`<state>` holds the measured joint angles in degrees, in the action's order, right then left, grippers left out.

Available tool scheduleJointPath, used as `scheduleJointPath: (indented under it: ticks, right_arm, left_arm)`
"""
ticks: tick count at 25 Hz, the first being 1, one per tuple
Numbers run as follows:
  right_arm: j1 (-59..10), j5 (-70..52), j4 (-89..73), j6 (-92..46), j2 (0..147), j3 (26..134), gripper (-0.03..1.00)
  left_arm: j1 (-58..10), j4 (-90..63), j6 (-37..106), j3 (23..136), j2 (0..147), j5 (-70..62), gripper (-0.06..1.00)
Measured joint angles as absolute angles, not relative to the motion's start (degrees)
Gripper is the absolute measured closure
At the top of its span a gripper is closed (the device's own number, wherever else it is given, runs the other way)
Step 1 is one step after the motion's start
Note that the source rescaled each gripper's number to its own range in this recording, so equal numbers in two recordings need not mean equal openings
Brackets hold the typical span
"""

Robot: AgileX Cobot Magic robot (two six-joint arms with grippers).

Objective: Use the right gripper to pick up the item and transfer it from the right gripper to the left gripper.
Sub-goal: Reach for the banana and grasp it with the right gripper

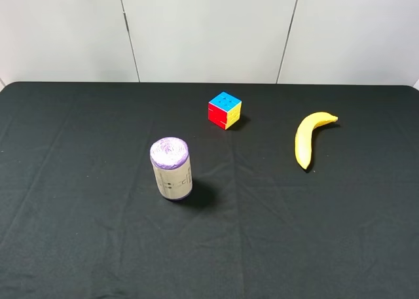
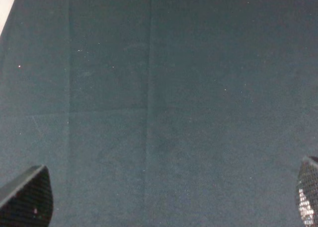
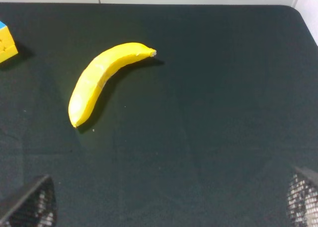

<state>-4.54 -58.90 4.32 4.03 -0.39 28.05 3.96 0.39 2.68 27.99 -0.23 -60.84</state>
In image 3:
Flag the yellow banana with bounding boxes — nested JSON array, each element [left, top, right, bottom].
[[68, 42, 157, 128]]

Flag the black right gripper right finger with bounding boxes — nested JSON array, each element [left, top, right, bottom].
[[287, 166, 318, 227]]

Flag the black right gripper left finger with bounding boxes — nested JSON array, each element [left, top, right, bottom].
[[0, 174, 57, 227]]

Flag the black tablecloth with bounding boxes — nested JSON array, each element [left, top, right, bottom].
[[0, 3, 318, 227]]

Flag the colourful puzzle cube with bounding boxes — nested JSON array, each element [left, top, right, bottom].
[[0, 22, 18, 63]]

